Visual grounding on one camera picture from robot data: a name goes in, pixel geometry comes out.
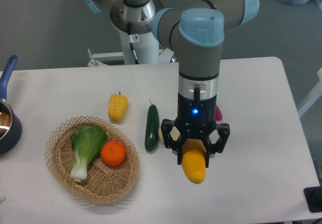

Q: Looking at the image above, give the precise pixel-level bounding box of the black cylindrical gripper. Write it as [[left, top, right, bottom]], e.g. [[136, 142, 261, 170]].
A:
[[160, 91, 230, 168]]

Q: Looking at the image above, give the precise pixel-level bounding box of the yellow mango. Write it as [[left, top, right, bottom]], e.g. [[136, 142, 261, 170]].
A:
[[181, 139, 206, 184]]

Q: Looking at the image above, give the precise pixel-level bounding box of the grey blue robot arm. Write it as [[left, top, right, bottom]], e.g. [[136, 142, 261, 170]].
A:
[[86, 0, 259, 161]]

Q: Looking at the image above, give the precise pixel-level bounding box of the magenta vegetable behind gripper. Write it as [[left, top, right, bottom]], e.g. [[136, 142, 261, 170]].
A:
[[215, 106, 223, 121]]

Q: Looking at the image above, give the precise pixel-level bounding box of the beige item behind gripper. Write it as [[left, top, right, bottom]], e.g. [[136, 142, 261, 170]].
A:
[[158, 127, 164, 143]]

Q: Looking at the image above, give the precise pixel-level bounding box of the green cucumber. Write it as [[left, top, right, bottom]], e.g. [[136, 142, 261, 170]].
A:
[[144, 99, 159, 152]]

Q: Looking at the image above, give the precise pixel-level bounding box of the yellow corn cob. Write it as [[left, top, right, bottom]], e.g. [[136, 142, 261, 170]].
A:
[[108, 92, 129, 123]]

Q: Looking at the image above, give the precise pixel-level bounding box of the orange fruit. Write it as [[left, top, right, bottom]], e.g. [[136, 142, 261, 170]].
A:
[[100, 140, 126, 167]]

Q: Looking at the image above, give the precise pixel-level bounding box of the woven wicker basket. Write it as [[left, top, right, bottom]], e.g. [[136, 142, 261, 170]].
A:
[[45, 116, 139, 204]]

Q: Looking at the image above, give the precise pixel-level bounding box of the green bok choy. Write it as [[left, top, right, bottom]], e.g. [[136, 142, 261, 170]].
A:
[[70, 126, 108, 182]]

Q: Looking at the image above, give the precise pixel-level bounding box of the black device at edge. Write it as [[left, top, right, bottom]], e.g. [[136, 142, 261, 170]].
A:
[[303, 186, 321, 213]]

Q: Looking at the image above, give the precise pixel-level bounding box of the dark blue saucepan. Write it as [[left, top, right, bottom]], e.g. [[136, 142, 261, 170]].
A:
[[1, 55, 22, 155]]

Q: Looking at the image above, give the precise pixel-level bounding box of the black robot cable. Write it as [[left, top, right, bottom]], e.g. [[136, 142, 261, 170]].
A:
[[118, 0, 140, 65]]

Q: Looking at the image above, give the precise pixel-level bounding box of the white frame at right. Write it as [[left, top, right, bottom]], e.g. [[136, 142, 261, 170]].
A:
[[297, 68, 321, 118]]

